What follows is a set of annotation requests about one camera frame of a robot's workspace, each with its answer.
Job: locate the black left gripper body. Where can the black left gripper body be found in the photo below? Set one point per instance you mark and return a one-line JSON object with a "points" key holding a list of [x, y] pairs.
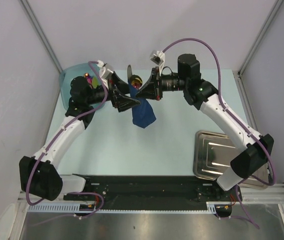
{"points": [[97, 95]]}

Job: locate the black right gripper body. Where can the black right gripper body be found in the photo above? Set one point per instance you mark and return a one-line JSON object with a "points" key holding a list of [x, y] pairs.
{"points": [[171, 82]]}

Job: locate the dark blue paper napkin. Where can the dark blue paper napkin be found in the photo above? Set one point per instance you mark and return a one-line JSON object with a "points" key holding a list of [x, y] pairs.
{"points": [[142, 114]]}

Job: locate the ornate silver table knife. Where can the ornate silver table knife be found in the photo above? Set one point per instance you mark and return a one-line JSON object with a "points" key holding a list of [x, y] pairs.
{"points": [[129, 72]]}

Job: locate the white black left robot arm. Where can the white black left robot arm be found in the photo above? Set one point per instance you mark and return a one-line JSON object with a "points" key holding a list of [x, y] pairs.
{"points": [[38, 173]]}

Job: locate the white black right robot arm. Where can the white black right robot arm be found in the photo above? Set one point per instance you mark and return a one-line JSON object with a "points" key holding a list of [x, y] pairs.
{"points": [[254, 148]]}

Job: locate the green rolled napkin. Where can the green rolled napkin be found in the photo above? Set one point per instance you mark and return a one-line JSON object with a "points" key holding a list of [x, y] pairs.
{"points": [[95, 82]]}

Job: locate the translucent blue plastic bin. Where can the translucent blue plastic bin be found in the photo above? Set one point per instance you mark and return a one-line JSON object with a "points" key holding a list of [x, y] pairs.
{"points": [[64, 82]]}

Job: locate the stainless steel tray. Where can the stainless steel tray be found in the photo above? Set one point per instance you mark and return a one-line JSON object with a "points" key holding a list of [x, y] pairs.
{"points": [[212, 156]]}

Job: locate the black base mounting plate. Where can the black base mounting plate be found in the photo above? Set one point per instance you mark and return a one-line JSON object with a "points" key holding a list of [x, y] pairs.
{"points": [[152, 193]]}

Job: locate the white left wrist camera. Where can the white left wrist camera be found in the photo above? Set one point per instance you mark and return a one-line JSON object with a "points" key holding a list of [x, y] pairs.
{"points": [[105, 72]]}

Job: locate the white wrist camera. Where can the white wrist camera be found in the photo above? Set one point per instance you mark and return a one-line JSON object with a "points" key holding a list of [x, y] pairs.
{"points": [[158, 57], [105, 72]]}

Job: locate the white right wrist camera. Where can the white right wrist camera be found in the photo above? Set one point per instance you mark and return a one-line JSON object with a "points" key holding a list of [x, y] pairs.
{"points": [[158, 57]]}

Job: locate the light blue cable duct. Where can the light blue cable duct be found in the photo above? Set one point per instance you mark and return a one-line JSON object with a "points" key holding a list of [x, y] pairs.
{"points": [[78, 208]]}

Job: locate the aluminium rail frame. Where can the aluminium rail frame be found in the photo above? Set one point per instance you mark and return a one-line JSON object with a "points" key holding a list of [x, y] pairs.
{"points": [[112, 145]]}

